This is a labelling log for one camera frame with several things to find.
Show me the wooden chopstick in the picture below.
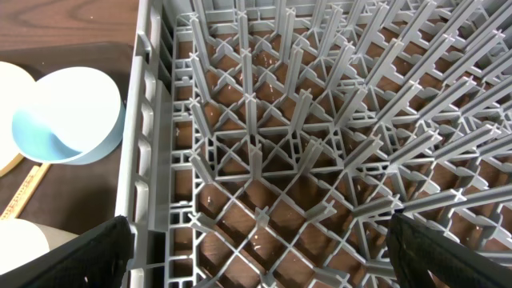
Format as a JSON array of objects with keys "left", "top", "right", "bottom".
[{"left": 1, "top": 163, "right": 51, "bottom": 220}]

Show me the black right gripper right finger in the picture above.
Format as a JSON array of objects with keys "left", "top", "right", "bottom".
[{"left": 386, "top": 214, "right": 511, "bottom": 287}]

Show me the pale green cup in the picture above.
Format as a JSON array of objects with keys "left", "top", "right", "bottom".
[{"left": 0, "top": 218, "right": 78, "bottom": 274}]

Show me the yellow plate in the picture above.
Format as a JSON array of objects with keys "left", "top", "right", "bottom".
[{"left": 1, "top": 62, "right": 35, "bottom": 176}]

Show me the grey dishwasher rack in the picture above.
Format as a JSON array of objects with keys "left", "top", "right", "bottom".
[{"left": 115, "top": 0, "right": 511, "bottom": 287}]

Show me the light blue bowl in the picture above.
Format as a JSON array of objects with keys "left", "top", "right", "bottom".
[{"left": 10, "top": 66, "right": 126, "bottom": 165}]

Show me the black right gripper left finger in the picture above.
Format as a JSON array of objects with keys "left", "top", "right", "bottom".
[{"left": 1, "top": 216, "right": 133, "bottom": 288}]

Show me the dark brown serving tray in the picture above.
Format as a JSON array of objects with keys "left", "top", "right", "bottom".
[{"left": 1, "top": 42, "right": 133, "bottom": 234}]

